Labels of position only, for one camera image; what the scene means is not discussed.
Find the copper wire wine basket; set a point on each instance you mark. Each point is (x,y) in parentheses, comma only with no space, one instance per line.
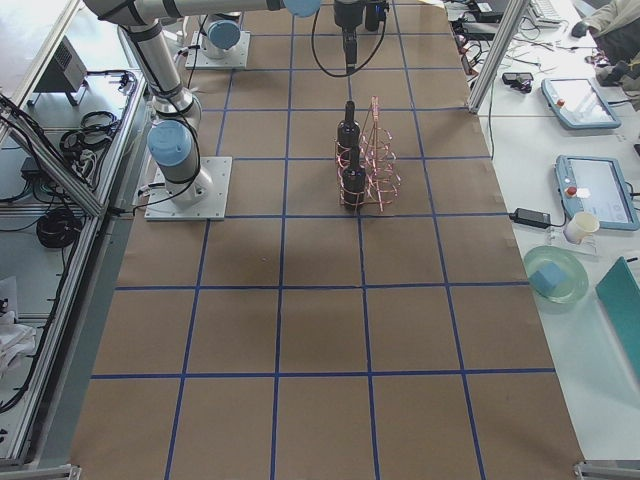
(378,159)

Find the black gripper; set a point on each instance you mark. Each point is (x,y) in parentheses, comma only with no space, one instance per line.
(346,14)

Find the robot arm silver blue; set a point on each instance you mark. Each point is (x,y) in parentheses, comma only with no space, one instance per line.
(220,33)
(140,21)

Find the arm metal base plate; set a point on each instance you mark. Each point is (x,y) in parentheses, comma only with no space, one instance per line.
(203,55)
(205,199)

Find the near wine bottle in basket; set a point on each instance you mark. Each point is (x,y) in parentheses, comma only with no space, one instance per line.
(353,178)

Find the white paper cup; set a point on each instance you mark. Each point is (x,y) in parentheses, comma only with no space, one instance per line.
(581,225)

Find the black power adapter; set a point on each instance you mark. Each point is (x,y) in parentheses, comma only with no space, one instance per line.
(532,218)

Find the black computer mouse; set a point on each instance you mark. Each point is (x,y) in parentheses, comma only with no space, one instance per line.
(579,30)

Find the aluminium frame post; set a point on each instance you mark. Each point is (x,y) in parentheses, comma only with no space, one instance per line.
(507,29)

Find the wine bottle in basket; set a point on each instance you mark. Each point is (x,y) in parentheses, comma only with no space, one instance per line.
(348,132)
(353,178)

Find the green glass bowl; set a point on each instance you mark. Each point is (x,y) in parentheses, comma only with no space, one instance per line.
(577,284)

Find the near teach pendant blue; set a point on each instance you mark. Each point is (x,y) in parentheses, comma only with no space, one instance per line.
(596,185)

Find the teach pendant blue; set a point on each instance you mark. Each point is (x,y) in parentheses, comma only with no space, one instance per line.
(596,185)
(578,104)

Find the grey control box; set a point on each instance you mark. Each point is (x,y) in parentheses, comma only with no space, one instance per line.
(66,73)

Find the far wine bottle in basket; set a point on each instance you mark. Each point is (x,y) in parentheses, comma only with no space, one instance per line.
(348,132)

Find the far teach pendant blue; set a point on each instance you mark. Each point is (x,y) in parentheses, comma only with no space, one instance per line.
(578,104)

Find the blue foam cube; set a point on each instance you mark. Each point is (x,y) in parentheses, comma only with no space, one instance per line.
(547,278)

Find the teal folder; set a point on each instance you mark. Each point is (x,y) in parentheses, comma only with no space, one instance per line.
(618,292)

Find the black small device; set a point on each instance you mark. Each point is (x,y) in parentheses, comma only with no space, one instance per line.
(520,81)

